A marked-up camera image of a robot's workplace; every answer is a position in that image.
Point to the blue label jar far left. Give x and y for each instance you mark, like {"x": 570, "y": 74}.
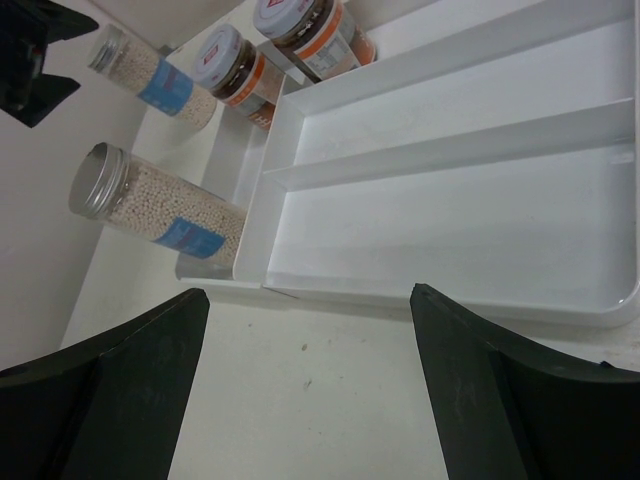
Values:
{"x": 137, "y": 68}

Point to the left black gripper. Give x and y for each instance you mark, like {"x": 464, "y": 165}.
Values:
{"x": 28, "y": 28}

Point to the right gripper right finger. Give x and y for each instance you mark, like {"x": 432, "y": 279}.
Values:
{"x": 507, "y": 407}

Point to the orange spice jar white lid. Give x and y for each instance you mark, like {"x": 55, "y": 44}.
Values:
{"x": 236, "y": 73}

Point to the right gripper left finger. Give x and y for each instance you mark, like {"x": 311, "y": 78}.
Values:
{"x": 108, "y": 407}

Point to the blue label jar silver lid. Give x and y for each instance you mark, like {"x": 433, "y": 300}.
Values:
{"x": 128, "y": 193}

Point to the dark spice jar white lid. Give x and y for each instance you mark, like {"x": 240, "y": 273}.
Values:
{"x": 320, "y": 37}

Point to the white divided organizer tray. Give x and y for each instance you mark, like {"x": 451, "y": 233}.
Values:
{"x": 491, "y": 152}

